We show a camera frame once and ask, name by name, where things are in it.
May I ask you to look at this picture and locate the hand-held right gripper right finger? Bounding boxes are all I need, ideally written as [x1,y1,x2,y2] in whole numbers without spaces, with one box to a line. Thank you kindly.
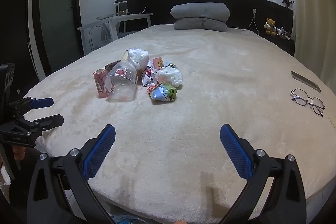
[219,124,307,224]

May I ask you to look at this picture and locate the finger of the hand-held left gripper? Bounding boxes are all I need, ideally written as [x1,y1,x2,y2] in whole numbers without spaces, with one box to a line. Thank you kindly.
[9,97,54,110]
[16,114,64,135]

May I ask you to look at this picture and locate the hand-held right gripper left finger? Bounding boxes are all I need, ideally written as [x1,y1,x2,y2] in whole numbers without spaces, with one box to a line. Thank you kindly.
[27,124,116,224]

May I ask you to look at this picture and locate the pink drink carton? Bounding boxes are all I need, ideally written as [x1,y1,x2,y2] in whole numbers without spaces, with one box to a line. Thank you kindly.
[93,69,112,98]

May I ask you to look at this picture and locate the clear plastic jar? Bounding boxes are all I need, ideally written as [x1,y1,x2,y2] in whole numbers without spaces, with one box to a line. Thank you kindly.
[105,61,137,103]

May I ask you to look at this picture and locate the green blue drink carton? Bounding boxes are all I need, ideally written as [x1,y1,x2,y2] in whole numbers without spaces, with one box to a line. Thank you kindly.
[147,82,178,104]

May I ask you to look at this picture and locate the red white wrapper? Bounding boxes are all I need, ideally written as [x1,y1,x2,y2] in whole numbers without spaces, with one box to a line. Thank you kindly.
[139,67,158,86]

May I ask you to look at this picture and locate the person's left hand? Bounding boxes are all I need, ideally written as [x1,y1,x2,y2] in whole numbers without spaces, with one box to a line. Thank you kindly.
[12,147,25,161]

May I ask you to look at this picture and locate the bed with cream blanket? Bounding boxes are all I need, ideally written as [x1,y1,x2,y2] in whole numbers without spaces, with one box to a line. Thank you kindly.
[22,24,336,222]

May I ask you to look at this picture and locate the frosted glass door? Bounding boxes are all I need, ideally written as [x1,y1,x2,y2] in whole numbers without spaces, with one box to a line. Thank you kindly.
[34,0,82,75]

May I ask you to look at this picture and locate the thin-rimmed eyeglasses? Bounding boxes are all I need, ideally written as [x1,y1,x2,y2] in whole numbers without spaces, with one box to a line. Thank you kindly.
[290,88,326,117]

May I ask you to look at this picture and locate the black cabinet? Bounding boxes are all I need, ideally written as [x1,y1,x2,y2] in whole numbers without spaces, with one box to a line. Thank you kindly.
[0,0,40,83]

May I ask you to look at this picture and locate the dark smartphone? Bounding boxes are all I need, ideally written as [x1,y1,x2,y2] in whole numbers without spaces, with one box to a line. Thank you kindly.
[291,71,321,93]

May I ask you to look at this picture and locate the chair with grey cushion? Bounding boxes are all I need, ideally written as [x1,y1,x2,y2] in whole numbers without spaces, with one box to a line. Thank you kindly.
[89,25,139,52]

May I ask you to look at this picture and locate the small white desk appliance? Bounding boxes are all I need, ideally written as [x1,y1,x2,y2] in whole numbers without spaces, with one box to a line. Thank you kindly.
[115,1,128,16]

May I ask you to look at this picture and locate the white desk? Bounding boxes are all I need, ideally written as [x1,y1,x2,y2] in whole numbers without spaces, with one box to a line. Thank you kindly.
[77,13,153,56]

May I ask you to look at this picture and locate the group of small bottles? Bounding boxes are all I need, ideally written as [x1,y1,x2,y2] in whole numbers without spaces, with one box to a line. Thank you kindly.
[277,26,292,39]

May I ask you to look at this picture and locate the brown teddy bear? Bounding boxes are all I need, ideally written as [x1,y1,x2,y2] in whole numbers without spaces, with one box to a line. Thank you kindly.
[264,18,277,36]

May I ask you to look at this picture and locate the grey pillow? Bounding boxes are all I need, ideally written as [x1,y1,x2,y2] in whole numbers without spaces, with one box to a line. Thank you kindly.
[174,17,227,32]

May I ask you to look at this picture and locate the cream curtain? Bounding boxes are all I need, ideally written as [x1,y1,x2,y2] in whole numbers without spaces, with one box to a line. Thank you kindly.
[289,0,336,88]

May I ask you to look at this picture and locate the grey stacked pillows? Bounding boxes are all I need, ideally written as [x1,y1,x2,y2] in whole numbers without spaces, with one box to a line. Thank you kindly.
[170,3,231,24]

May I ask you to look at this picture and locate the black headboard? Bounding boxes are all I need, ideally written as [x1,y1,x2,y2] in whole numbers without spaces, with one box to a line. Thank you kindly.
[115,0,294,56]

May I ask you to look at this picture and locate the white charger cable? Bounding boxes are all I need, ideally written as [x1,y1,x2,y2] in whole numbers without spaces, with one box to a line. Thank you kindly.
[231,13,256,30]

